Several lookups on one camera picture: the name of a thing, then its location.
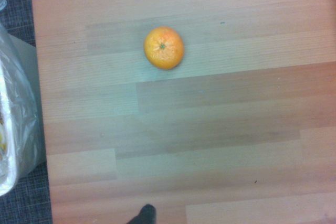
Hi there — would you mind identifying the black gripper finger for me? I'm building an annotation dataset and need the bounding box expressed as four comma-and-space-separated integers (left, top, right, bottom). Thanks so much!
127, 203, 157, 224

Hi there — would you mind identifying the orange tangerine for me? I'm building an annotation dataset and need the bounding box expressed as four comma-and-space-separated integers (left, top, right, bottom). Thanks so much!
143, 26, 185, 70

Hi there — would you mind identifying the white trash bin with liner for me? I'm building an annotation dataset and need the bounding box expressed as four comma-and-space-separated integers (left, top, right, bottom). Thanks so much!
0, 0, 48, 197

